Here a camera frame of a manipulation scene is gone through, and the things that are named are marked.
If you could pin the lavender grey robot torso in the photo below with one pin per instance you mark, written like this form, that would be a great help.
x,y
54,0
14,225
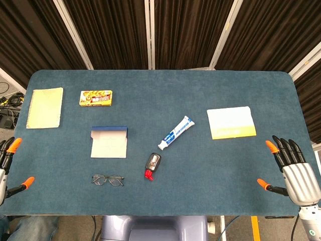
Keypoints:
x,y
150,228

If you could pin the wire-frame eyeglasses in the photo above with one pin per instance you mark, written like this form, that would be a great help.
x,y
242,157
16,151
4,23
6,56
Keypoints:
x,y
99,180

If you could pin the pale yellow cloth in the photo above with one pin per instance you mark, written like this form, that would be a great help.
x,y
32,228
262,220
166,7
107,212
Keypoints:
x,y
45,108

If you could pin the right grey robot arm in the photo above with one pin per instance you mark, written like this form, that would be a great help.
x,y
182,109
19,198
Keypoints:
x,y
311,223

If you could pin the blue glasses case box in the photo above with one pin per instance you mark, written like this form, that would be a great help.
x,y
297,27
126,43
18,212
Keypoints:
x,y
109,148

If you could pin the white partition frame post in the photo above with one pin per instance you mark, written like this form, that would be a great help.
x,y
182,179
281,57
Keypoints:
x,y
225,35
73,35
10,79
150,35
304,64

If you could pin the blue jeans leg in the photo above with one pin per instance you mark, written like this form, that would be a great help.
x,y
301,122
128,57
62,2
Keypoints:
x,y
27,227

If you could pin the white blue toothpaste tube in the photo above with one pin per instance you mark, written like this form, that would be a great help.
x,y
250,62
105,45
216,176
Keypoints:
x,y
175,133

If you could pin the black power adapter box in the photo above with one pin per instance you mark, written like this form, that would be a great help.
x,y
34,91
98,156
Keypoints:
x,y
6,120

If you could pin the yellow snack box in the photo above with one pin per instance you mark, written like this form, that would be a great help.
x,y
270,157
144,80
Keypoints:
x,y
96,98

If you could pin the blue felt table cloth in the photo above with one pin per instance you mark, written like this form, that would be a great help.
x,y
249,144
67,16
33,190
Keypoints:
x,y
175,95

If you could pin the dark brown curtain panel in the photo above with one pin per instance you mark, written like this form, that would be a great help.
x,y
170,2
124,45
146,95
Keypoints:
x,y
311,105
30,37
276,32
188,32
113,32

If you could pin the black bottle with red cap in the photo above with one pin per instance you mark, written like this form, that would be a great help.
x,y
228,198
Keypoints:
x,y
153,162

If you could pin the white yellow folded cloth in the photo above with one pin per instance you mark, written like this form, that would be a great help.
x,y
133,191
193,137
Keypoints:
x,y
230,123

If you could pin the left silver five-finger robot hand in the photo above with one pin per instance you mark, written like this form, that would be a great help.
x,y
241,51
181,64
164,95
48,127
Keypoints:
x,y
15,145

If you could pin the white table leg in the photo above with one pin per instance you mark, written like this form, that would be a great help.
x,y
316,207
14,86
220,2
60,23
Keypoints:
x,y
223,228

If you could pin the yellow floor tape strip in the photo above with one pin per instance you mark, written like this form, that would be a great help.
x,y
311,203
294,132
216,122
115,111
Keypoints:
x,y
255,228

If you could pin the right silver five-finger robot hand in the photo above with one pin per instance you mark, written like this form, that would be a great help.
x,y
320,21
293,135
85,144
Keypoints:
x,y
298,180

